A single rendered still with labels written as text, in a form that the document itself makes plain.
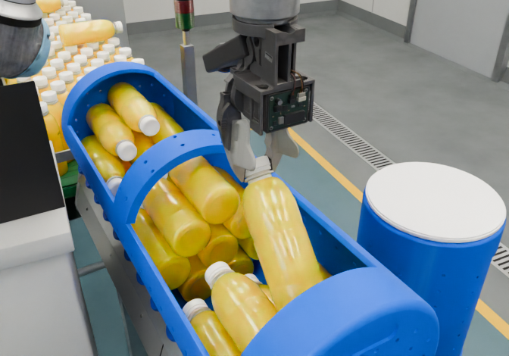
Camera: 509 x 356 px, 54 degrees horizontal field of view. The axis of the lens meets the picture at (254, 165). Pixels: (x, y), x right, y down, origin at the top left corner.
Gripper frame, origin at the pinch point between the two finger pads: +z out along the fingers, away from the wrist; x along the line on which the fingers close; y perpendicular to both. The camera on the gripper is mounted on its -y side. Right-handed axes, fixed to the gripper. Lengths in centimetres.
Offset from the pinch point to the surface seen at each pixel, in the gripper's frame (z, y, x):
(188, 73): 29, -103, 34
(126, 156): 18.2, -41.9, -6.3
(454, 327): 49, 8, 44
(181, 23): 11, -103, 33
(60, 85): 19, -90, -10
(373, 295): 5.4, 21.8, 2.1
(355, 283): 5.3, 19.6, 1.4
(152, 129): 13.5, -41.9, 0.0
